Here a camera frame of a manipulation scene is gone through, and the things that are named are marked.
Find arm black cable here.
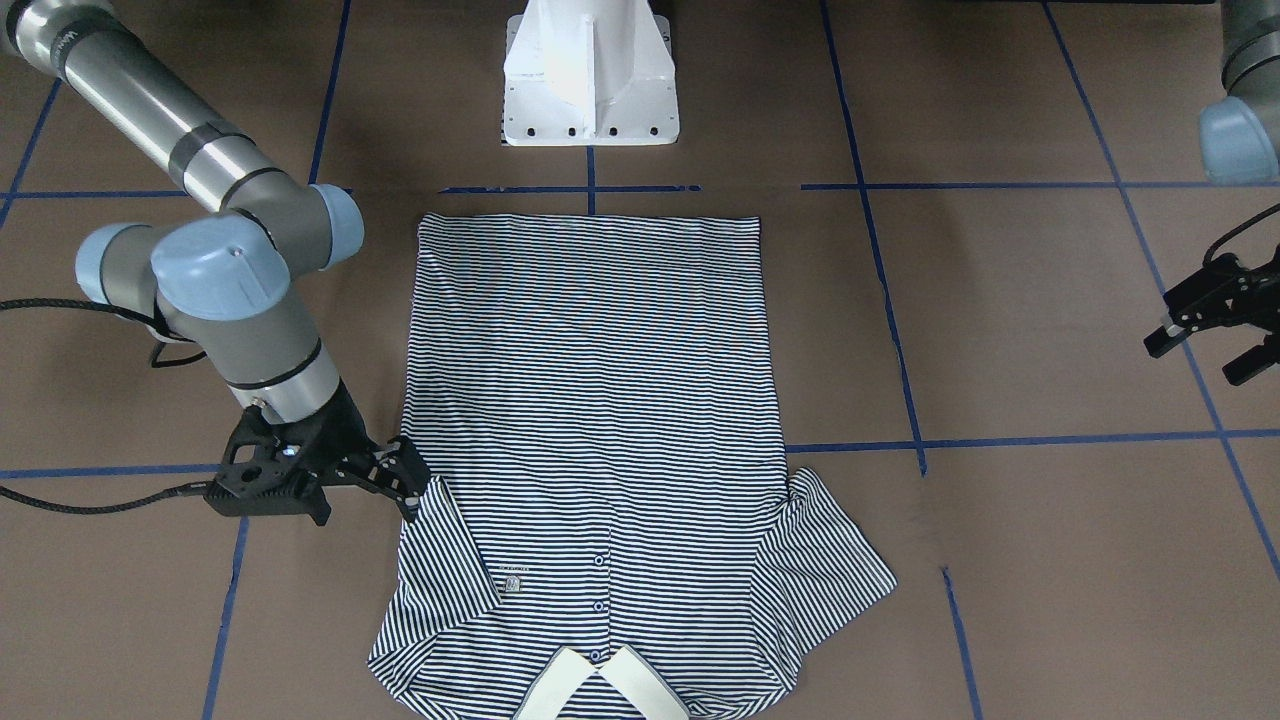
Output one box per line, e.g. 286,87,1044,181
0,299,216,518
1201,204,1280,266

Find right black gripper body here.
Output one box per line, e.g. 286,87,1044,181
204,386,380,527

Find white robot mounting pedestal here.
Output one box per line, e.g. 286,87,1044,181
500,1,681,147

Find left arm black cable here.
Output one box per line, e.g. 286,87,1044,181
1201,204,1280,266

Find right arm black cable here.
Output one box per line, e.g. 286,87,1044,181
0,299,216,518

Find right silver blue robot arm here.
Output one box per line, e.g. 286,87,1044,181
3,1,433,525

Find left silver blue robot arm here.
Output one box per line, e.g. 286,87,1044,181
1143,1,1279,386

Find blue white striped polo shirt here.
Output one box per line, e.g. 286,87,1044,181
367,214,897,719

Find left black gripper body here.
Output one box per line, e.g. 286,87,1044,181
1166,254,1279,333

